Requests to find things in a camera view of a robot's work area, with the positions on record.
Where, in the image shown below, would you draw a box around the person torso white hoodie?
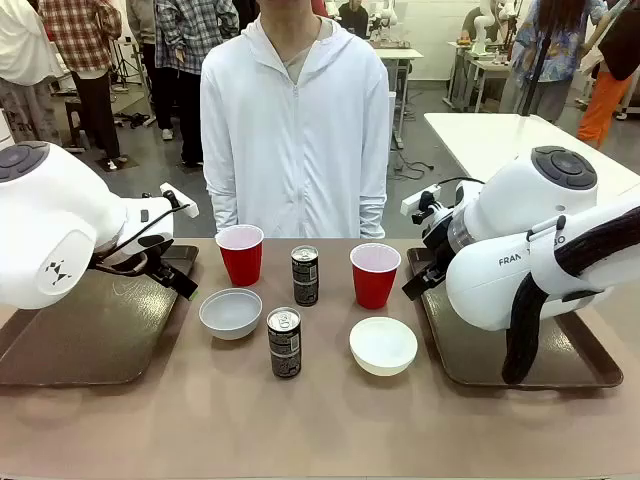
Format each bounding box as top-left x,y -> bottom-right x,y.
199,13 -> 392,239

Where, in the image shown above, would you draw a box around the black braided cable sleeve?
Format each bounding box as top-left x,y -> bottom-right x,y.
501,204 -> 640,386

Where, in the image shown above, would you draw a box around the white side table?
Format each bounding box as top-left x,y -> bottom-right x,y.
423,112 -> 640,201

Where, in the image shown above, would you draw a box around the black soda can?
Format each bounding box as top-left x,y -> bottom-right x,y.
291,245 -> 320,307
266,306 -> 303,380

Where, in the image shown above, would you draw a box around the red plastic cup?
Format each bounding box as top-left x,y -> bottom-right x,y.
215,224 -> 265,288
349,242 -> 403,310

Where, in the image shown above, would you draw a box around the grey-white bowl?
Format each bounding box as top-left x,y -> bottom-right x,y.
198,288 -> 264,342

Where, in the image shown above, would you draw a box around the bystander white top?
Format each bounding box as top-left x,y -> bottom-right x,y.
0,0 -> 67,147

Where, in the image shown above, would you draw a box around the bystander orange trousers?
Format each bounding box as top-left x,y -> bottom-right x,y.
576,0 -> 640,147

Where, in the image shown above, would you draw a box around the bystander red plaid shirt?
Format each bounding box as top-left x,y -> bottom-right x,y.
36,0 -> 124,172

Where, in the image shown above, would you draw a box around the bystander blue plaid shirt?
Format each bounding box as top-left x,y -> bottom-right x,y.
154,0 -> 242,169

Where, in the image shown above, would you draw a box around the black stool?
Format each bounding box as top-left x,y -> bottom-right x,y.
63,97 -> 97,153

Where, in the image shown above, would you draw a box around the seated bystander dark top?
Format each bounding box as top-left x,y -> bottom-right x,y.
337,0 -> 372,37

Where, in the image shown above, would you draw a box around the brown plastic tray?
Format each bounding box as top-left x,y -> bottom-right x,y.
0,244 -> 201,388
405,246 -> 625,389

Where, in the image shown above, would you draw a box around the white background desk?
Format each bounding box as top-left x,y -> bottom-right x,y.
446,40 -> 513,113
371,46 -> 425,151

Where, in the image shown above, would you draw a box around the black stand pole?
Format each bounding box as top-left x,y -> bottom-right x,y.
519,17 -> 557,117

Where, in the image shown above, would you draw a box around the black floor cable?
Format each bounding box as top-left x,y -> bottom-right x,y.
392,148 -> 437,182

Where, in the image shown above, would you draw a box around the person left forearm white sleeve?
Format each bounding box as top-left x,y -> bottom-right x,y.
356,187 -> 389,239

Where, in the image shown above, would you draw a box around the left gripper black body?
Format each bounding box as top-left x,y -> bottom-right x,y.
133,234 -> 176,281

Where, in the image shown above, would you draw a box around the white bowl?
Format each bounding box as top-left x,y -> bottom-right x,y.
348,316 -> 419,377

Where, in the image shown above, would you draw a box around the bystander colourful patterned shirt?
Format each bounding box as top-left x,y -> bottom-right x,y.
508,0 -> 609,126

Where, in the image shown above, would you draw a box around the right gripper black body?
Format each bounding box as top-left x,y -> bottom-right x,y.
421,212 -> 455,280

